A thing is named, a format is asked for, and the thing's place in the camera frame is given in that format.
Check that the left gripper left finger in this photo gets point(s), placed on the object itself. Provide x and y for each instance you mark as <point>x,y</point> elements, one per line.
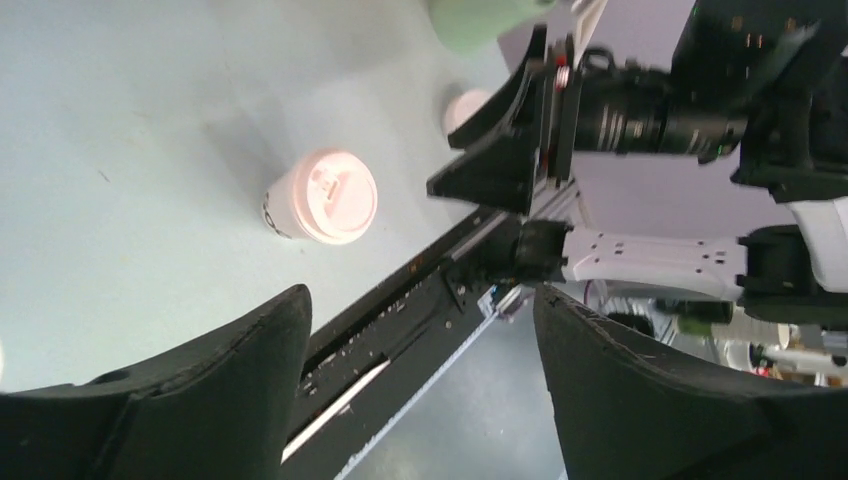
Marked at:
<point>215,407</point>

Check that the stack of white lids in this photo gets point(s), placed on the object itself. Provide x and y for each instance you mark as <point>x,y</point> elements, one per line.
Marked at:
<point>462,107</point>

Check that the single white paper cup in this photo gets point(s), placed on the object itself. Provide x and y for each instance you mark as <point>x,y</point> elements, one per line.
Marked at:
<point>283,210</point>

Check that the white plastic cup lid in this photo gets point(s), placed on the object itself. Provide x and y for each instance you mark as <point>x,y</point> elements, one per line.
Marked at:
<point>334,196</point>

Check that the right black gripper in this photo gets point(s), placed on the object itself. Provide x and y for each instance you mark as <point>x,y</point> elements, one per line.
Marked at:
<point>498,171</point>

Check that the green straw holder cup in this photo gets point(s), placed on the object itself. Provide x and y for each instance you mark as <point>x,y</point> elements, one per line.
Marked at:
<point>464,25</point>

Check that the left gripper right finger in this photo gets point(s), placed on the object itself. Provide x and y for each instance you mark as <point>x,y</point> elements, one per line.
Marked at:
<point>627,406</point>

